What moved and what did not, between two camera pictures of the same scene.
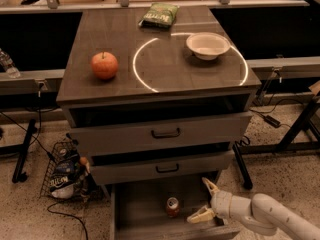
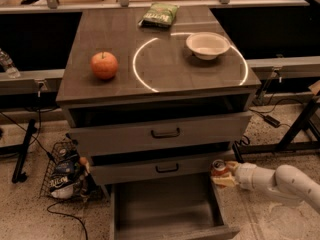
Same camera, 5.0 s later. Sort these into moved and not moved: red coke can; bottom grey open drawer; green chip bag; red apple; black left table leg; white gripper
Moved: red coke can; white gripper
Not moved: bottom grey open drawer; green chip bag; black left table leg; red apple
